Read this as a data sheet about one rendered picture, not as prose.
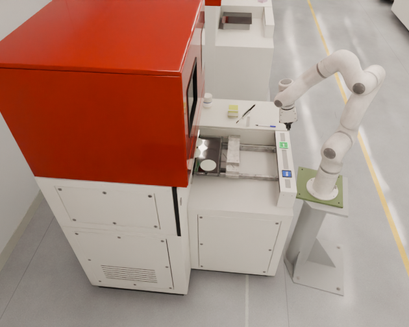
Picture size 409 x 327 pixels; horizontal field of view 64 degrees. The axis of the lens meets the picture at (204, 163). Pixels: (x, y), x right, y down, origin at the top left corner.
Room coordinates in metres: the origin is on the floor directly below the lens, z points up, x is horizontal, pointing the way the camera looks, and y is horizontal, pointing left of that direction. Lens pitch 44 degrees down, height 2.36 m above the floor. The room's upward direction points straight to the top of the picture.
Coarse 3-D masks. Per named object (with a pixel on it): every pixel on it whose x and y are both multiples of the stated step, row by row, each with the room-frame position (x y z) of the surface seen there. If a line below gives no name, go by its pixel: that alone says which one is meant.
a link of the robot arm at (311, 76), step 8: (304, 72) 1.54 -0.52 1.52; (312, 72) 1.49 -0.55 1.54; (296, 80) 1.53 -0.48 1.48; (304, 80) 1.51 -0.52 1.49; (312, 80) 1.48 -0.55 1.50; (320, 80) 1.47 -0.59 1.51; (288, 88) 1.51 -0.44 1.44; (296, 88) 1.50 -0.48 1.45; (304, 88) 1.50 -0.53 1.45; (280, 96) 1.51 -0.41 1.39; (288, 96) 1.48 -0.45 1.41; (296, 96) 1.48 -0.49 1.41; (280, 104) 1.50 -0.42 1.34
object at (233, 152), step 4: (228, 144) 1.71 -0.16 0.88; (232, 144) 1.71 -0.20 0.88; (236, 144) 1.71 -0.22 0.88; (228, 148) 1.67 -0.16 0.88; (232, 148) 1.67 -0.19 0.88; (236, 148) 1.67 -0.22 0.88; (228, 152) 1.62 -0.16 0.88; (232, 152) 1.62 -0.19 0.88; (236, 152) 1.62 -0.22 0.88; (228, 156) 1.58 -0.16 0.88; (232, 156) 1.58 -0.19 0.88; (236, 156) 1.58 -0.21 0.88; (228, 176) 1.41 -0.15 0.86; (232, 176) 1.41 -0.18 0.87; (236, 176) 1.41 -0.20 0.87
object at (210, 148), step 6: (204, 138) 1.75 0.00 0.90; (210, 138) 1.75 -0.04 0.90; (216, 138) 1.75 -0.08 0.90; (204, 144) 1.69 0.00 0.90; (210, 144) 1.69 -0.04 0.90; (216, 144) 1.69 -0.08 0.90; (204, 150) 1.63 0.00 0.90; (210, 150) 1.63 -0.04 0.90; (216, 150) 1.63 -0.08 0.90; (198, 156) 1.56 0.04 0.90; (204, 156) 1.56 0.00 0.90; (210, 156) 1.56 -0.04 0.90; (216, 156) 1.56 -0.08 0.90; (198, 162) 1.51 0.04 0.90; (216, 162) 1.51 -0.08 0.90; (198, 168) 1.45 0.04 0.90; (216, 168) 1.45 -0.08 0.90
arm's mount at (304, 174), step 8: (304, 168) 1.52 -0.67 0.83; (304, 176) 1.44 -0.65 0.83; (312, 176) 1.45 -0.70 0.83; (296, 184) 1.37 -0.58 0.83; (304, 184) 1.37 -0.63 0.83; (336, 184) 1.38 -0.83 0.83; (304, 192) 1.31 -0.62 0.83; (312, 200) 1.24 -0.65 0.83; (320, 200) 1.24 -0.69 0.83; (328, 200) 1.24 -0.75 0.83; (336, 200) 1.24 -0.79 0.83
